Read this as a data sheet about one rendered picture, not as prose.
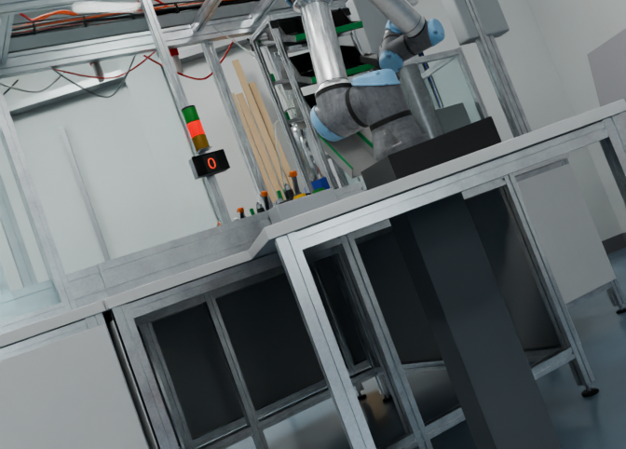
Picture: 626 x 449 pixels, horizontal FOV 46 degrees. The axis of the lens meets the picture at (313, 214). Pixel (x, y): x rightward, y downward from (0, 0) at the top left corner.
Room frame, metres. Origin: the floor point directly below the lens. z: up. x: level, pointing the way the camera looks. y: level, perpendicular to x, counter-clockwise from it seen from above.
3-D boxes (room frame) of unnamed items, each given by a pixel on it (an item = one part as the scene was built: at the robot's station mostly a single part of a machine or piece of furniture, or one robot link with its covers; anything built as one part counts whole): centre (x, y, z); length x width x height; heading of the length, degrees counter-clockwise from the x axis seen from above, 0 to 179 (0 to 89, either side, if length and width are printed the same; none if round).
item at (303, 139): (3.48, -0.08, 1.32); 0.14 x 0.14 x 0.38
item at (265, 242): (1.99, -0.27, 0.84); 0.90 x 0.70 x 0.03; 101
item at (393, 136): (1.94, -0.28, 0.99); 0.15 x 0.15 x 0.10
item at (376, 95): (1.93, -0.27, 1.11); 0.13 x 0.12 x 0.14; 53
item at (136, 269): (2.22, 0.22, 0.91); 0.89 x 0.06 x 0.11; 119
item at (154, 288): (2.88, 0.27, 0.85); 1.50 x 1.41 x 0.03; 119
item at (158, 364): (4.01, 0.03, 0.43); 2.20 x 0.38 x 0.86; 119
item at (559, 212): (3.84, -0.69, 0.43); 1.11 x 0.68 x 0.86; 119
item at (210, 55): (3.66, 0.20, 1.56); 0.04 x 0.04 x 1.39; 29
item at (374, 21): (3.71, -0.59, 1.50); 0.38 x 0.21 x 0.88; 29
